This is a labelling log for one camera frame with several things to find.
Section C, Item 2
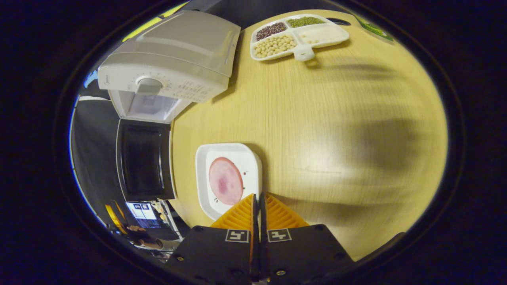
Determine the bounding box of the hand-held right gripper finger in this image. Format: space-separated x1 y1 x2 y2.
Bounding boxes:
164 193 261 285
259 192 357 285

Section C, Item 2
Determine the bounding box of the pink ham slice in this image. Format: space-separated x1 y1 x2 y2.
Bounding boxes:
209 157 244 206

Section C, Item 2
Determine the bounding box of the white square plate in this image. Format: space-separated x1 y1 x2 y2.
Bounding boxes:
195 143 263 221

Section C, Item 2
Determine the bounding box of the white microwave oven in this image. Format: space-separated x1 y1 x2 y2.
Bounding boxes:
97 10 241 202

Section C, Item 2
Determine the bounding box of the computer monitor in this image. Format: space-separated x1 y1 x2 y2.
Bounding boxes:
126 202 161 229

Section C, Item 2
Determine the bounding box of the white divided bean tray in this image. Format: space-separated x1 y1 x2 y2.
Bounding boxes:
250 15 350 62

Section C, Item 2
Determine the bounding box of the green tea bottle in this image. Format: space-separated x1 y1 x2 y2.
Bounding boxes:
355 16 395 43

